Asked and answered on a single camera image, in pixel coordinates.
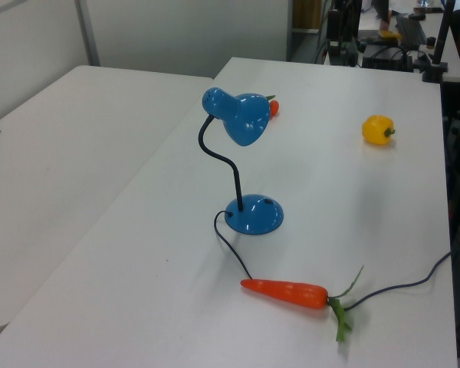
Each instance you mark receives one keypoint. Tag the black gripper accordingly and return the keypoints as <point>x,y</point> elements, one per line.
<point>334,23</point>

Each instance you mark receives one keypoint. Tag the blue gooseneck desk lamp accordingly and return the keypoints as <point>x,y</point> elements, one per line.
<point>249,115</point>

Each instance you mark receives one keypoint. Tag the black equipment box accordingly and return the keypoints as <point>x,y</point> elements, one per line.
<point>383,59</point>

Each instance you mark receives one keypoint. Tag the small yellow flat object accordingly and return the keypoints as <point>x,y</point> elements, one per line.
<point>390,34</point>

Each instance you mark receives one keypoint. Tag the black computer keyboard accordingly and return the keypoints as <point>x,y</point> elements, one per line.
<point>410,28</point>

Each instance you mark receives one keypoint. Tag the yellow toy bell pepper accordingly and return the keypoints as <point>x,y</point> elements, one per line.
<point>375,130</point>

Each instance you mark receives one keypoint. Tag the orange toy tangerine bunch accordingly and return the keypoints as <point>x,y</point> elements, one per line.
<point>275,108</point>

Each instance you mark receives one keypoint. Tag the orange toy carrot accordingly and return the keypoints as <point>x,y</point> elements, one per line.
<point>287,291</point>

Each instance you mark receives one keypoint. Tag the black camera pole with clamp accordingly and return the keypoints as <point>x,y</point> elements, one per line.
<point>441,42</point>

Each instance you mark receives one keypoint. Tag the grey metal partition post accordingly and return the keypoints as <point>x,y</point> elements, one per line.
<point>87,30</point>

